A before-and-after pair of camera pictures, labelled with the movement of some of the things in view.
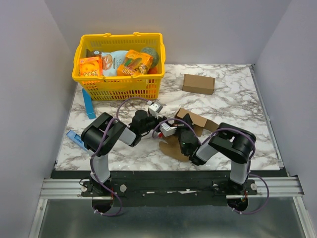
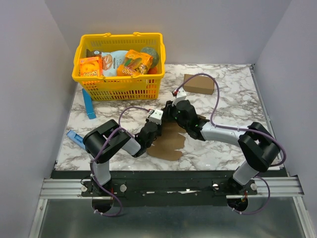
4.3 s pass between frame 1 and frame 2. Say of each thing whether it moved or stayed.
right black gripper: moved
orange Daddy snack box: stayed
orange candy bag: stayed
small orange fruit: stayed
